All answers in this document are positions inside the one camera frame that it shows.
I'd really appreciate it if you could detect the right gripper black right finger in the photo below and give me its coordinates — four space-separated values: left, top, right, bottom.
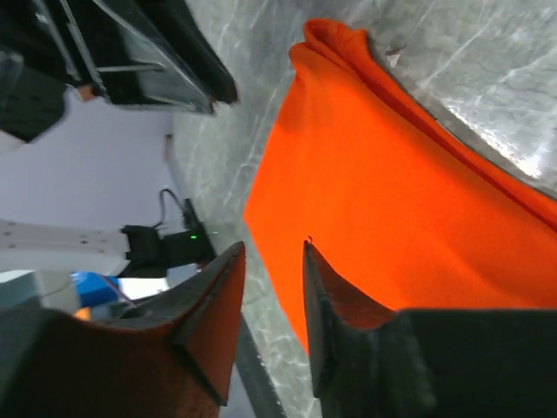
303 243 556 417

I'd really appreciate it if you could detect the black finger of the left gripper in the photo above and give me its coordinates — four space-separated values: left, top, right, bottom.
130 1 238 105

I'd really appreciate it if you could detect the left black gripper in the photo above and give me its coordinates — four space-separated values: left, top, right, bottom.
1 1 214 144

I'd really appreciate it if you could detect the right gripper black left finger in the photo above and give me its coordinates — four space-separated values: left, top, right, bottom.
1 242 245 417

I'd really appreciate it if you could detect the orange t-shirt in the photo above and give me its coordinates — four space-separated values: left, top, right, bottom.
244 19 556 344

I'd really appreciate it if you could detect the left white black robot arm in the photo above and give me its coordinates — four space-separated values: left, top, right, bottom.
1 1 238 278

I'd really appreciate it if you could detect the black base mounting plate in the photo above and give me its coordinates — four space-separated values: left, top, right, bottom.
183 199 216 266

